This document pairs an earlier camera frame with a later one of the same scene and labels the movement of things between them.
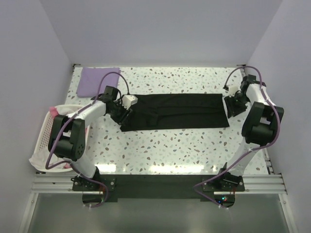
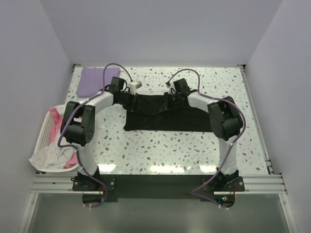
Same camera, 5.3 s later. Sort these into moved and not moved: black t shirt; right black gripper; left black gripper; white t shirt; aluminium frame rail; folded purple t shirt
Moved: right black gripper; left black gripper
Not moved: black t shirt; folded purple t shirt; white t shirt; aluminium frame rail
